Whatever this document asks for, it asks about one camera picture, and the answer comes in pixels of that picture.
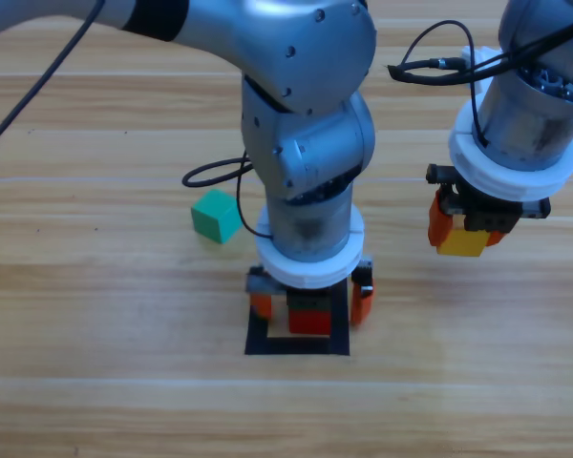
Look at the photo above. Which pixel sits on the green cube block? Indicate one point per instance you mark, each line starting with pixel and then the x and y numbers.
pixel 217 217

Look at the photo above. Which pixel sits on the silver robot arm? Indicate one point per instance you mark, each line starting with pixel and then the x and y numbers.
pixel 535 119
pixel 305 71

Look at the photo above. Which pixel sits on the black tape rectangle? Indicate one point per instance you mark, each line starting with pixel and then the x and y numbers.
pixel 296 346

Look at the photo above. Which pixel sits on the yellow cube block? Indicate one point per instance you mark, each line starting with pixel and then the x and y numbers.
pixel 460 244

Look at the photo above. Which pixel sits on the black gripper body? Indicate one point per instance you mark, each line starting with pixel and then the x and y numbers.
pixel 308 298
pixel 489 217

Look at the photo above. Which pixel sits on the red cube block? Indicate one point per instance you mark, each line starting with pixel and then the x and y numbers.
pixel 310 322

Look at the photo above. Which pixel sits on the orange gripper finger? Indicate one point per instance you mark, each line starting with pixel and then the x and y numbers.
pixel 496 238
pixel 261 305
pixel 363 305
pixel 438 226

